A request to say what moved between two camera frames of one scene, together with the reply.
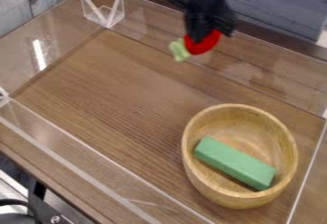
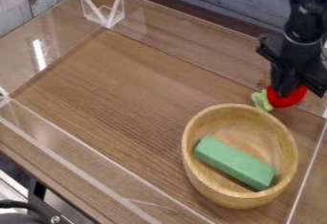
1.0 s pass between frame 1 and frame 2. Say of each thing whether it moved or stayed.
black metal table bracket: stayed
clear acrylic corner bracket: stayed
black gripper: moved
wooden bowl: stayed
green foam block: stayed
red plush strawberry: moved
